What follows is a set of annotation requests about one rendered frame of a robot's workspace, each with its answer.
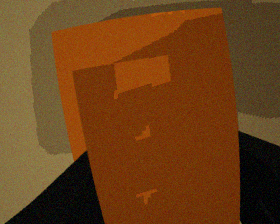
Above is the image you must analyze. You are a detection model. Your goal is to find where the tan floor panel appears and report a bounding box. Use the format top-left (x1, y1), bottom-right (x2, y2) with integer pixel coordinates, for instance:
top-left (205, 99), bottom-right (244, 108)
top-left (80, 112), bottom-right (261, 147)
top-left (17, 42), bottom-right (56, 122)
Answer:
top-left (0, 0), bottom-right (280, 224)

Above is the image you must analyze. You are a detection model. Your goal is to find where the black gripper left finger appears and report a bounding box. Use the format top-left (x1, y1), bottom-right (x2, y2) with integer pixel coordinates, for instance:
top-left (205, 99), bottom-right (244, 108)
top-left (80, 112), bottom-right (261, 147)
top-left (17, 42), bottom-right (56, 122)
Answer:
top-left (6, 151), bottom-right (104, 224)

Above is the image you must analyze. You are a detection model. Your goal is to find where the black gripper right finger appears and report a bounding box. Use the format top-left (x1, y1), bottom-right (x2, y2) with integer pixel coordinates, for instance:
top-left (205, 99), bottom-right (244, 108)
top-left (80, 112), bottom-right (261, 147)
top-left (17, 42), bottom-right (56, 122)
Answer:
top-left (238, 131), bottom-right (280, 224)

